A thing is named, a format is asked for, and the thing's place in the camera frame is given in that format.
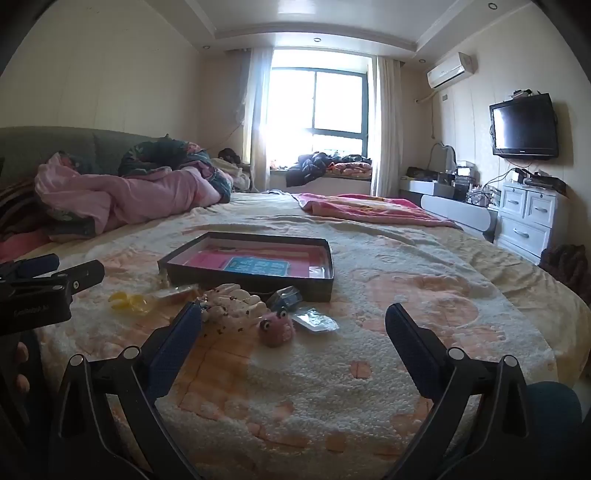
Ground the white desk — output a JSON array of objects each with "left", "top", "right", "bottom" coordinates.
[{"left": 399, "top": 178, "right": 499, "bottom": 243}]

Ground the blue booklet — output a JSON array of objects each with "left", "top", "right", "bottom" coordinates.
[{"left": 223, "top": 257, "right": 290, "bottom": 276}]

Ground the dark puffer jacket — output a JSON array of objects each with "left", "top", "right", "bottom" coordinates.
[{"left": 286, "top": 151, "right": 335, "bottom": 188}]

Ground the clear plastic packet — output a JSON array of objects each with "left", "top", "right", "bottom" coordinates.
[{"left": 292, "top": 308, "right": 340, "bottom": 333}]

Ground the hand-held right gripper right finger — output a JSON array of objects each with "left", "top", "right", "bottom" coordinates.
[{"left": 385, "top": 303, "right": 532, "bottom": 480}]

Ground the white sheer curtain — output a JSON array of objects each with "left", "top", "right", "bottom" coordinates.
[
  {"left": 369, "top": 55, "right": 402, "bottom": 197},
  {"left": 240, "top": 48, "right": 273, "bottom": 192}
]

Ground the person's left hand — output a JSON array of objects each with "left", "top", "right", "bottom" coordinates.
[{"left": 13, "top": 342, "right": 31, "bottom": 395}]

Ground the person's teal trouser leg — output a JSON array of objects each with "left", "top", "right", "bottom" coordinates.
[{"left": 526, "top": 381, "right": 583, "bottom": 480}]

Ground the white drawer cabinet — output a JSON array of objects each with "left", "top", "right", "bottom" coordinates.
[{"left": 494, "top": 180, "right": 570, "bottom": 266}]

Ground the dark floral quilt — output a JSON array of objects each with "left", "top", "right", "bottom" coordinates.
[{"left": 117, "top": 137, "right": 234, "bottom": 204}]

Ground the pink patterned blanket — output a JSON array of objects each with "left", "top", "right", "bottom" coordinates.
[{"left": 292, "top": 192, "right": 462, "bottom": 230}]

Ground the pink quilt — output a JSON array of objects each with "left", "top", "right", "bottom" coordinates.
[{"left": 34, "top": 152, "right": 222, "bottom": 236}]

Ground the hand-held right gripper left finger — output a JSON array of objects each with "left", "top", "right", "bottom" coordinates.
[{"left": 48, "top": 301, "right": 204, "bottom": 480}]

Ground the black flat television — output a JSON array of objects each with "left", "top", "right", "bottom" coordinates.
[{"left": 489, "top": 93, "right": 559, "bottom": 161}]

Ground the white air conditioner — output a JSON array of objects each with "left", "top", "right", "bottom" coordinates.
[{"left": 426, "top": 52, "right": 476, "bottom": 89}]

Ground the colourful folded bedding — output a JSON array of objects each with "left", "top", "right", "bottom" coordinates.
[{"left": 330, "top": 154, "right": 372, "bottom": 176}]

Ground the tangle of cables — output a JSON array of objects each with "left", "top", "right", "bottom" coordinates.
[{"left": 466, "top": 185, "right": 502, "bottom": 208}]

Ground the red striped blanket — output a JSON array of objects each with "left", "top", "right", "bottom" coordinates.
[{"left": 0, "top": 182, "right": 49, "bottom": 261}]

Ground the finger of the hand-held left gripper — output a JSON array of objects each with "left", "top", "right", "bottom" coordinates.
[
  {"left": 0, "top": 253, "right": 61, "bottom": 283},
  {"left": 21, "top": 259, "right": 106, "bottom": 296}
]

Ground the black set-top box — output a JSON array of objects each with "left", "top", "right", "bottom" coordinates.
[{"left": 515, "top": 167, "right": 566, "bottom": 195}]

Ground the dark brown bag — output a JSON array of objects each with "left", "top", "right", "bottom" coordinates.
[{"left": 540, "top": 244, "right": 589, "bottom": 303}]

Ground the window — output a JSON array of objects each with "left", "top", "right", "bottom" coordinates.
[{"left": 268, "top": 67, "right": 370, "bottom": 169}]

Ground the pink plush owl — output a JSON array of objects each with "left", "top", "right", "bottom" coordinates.
[{"left": 259, "top": 310, "right": 295, "bottom": 344}]

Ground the green headboard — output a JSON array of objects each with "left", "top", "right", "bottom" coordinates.
[{"left": 0, "top": 127, "right": 139, "bottom": 185}]

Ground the pink book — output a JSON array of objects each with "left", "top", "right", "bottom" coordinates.
[{"left": 185, "top": 247, "right": 331, "bottom": 278}]

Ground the black shallow cardboard box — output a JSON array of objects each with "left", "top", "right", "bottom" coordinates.
[{"left": 157, "top": 232, "right": 334, "bottom": 303}]

